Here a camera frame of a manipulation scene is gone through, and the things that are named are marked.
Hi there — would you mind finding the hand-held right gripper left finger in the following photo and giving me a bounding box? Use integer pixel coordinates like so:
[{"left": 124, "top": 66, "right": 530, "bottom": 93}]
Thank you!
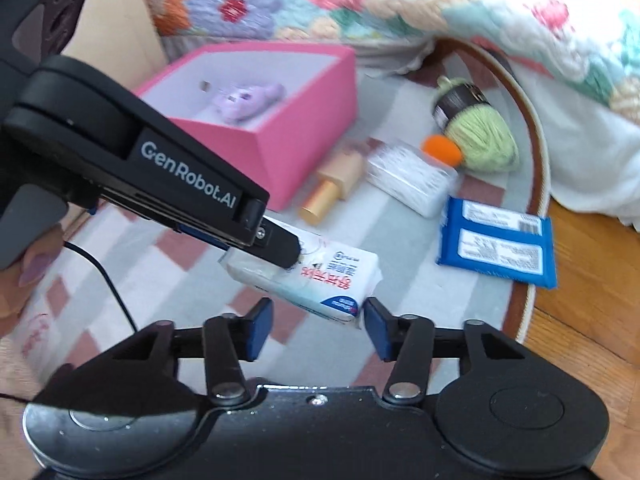
[{"left": 109, "top": 297, "right": 275, "bottom": 407}]

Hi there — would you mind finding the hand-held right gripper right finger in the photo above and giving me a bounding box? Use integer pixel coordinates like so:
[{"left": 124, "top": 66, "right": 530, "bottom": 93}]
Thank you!
[{"left": 362, "top": 297, "right": 527, "bottom": 405}]

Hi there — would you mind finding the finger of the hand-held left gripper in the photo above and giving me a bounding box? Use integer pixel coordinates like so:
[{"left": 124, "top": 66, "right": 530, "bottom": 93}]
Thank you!
[{"left": 251, "top": 215, "right": 304, "bottom": 269}]

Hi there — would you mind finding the white tissue packet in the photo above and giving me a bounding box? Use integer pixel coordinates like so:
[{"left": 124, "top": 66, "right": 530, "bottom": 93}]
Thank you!
[{"left": 217, "top": 220, "right": 384, "bottom": 331}]

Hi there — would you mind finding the gold-capped cosmetic bottle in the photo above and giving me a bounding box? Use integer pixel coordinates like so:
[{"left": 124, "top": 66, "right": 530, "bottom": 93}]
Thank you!
[{"left": 298, "top": 141, "right": 374, "bottom": 226}]

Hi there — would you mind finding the pink cardboard box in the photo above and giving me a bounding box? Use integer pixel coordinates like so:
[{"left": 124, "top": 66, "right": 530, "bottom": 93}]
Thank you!
[{"left": 132, "top": 42, "right": 359, "bottom": 212}]

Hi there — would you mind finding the blue wet wipes packet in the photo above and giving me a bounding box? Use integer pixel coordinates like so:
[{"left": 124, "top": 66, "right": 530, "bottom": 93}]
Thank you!
[{"left": 434, "top": 196, "right": 559, "bottom": 290}]

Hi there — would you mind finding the clear plastic swab box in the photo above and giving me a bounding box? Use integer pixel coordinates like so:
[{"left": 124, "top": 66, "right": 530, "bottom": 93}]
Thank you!
[{"left": 365, "top": 140, "right": 459, "bottom": 219}]

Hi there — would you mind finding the person's left hand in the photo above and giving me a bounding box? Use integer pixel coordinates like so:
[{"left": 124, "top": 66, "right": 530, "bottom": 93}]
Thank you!
[{"left": 0, "top": 226, "right": 67, "bottom": 317}]

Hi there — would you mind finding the checked round rug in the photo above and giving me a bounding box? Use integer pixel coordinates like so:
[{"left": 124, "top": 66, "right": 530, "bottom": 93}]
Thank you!
[{"left": 10, "top": 37, "right": 554, "bottom": 401}]

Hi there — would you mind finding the beige wooden cabinet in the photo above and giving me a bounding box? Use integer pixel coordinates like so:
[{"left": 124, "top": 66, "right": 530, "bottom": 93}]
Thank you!
[{"left": 61, "top": 0, "right": 169, "bottom": 97}]

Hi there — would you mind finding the purple plush toy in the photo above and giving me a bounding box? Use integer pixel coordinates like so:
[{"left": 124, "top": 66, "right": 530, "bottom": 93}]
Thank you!
[{"left": 197, "top": 82, "right": 287, "bottom": 124}]

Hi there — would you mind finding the orange pompom ball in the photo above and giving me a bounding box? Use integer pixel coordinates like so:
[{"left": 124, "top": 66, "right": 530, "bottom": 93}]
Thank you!
[{"left": 421, "top": 133, "right": 464, "bottom": 167}]

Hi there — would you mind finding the green yarn ball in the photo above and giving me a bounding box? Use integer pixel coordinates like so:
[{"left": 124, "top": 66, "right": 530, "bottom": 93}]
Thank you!
[{"left": 432, "top": 75, "right": 521, "bottom": 174}]

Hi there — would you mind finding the pink fuzzy clothing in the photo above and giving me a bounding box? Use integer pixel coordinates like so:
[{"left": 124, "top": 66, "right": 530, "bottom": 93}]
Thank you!
[{"left": 0, "top": 332, "right": 56, "bottom": 480}]

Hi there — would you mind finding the white bed sheet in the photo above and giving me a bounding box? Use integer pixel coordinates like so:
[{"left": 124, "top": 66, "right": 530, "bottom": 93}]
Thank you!
[{"left": 400, "top": 50, "right": 640, "bottom": 234}]

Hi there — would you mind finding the black cable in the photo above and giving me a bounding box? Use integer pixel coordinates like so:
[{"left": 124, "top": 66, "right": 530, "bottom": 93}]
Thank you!
[{"left": 62, "top": 241, "right": 139, "bottom": 334}]

